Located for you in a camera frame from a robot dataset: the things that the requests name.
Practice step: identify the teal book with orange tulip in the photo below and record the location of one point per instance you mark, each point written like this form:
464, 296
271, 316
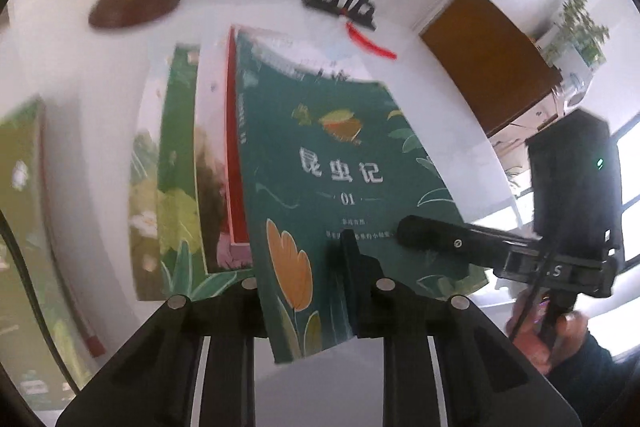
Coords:
325, 132

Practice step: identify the olive green plant book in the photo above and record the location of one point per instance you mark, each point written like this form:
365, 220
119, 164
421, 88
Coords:
30, 207

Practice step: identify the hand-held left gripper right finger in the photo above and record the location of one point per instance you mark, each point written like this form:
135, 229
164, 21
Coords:
350, 287

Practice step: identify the person's right forearm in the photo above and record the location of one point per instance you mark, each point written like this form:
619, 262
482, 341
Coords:
590, 382

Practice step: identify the light green book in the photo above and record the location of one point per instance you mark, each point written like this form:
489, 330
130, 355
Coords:
175, 132

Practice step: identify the red tassel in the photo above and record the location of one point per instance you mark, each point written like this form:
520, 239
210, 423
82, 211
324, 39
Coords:
370, 44

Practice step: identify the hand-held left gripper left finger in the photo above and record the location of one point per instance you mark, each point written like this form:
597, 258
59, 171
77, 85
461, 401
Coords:
230, 357

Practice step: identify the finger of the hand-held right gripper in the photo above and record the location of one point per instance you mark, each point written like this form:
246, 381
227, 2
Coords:
435, 234

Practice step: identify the window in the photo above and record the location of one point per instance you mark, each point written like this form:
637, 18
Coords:
631, 157

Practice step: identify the brown wooden cabinet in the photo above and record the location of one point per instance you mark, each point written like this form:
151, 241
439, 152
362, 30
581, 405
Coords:
485, 57

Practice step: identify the cardboard box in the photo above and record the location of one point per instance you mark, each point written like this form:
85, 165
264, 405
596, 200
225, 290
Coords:
520, 132

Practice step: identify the potted green plant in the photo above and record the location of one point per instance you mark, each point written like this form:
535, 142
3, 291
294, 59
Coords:
575, 22

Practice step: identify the person's right hand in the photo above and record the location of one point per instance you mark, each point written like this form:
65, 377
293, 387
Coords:
570, 337

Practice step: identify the white storybook with red border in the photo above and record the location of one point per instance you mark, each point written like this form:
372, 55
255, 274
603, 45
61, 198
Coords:
234, 157

